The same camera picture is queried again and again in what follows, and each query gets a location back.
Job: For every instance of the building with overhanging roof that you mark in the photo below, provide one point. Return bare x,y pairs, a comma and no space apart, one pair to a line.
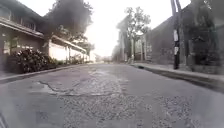
20,31

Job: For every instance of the tree with creeper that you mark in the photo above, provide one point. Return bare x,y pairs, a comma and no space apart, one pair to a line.
206,30

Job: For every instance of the dark bush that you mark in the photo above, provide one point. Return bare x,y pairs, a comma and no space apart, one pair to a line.
30,60

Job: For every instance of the dark grey wall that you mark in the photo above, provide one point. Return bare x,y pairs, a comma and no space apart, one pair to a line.
163,43

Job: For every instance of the pole with white bands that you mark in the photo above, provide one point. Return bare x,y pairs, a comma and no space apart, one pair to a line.
175,36

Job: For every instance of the dark tree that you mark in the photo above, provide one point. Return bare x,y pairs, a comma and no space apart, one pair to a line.
70,18

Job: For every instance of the white wall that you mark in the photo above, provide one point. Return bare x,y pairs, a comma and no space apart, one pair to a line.
63,51

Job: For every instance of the tall tree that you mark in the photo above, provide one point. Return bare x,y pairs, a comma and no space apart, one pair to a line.
133,30

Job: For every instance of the grey concrete pavement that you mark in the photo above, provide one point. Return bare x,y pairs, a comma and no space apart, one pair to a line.
30,75
186,75

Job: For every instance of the grey asphalt road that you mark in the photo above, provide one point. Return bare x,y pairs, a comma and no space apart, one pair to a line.
110,96

